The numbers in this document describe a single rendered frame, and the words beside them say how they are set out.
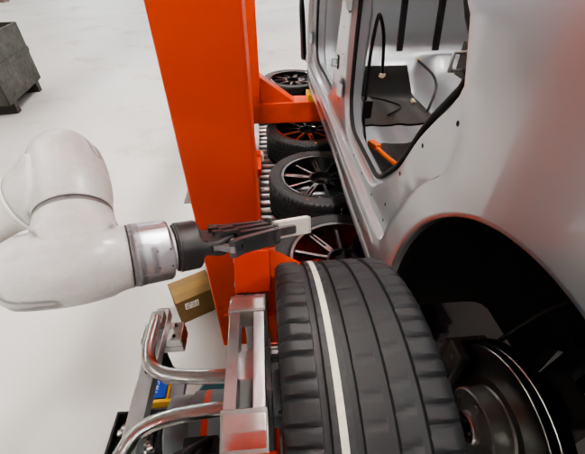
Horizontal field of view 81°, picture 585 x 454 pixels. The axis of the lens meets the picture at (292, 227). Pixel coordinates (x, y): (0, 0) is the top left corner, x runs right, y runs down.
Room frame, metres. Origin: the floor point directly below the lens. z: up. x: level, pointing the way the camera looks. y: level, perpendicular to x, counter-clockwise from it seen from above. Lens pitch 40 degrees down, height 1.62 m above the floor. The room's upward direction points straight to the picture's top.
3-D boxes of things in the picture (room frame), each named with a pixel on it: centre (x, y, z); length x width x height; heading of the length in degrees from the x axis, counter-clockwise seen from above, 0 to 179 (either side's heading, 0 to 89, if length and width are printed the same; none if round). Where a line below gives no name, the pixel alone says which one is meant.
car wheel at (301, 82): (3.86, -0.01, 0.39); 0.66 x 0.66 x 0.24
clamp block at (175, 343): (0.44, 0.29, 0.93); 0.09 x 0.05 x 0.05; 95
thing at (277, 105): (2.70, -0.01, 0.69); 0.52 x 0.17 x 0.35; 95
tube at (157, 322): (0.38, 0.20, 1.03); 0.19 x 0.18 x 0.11; 95
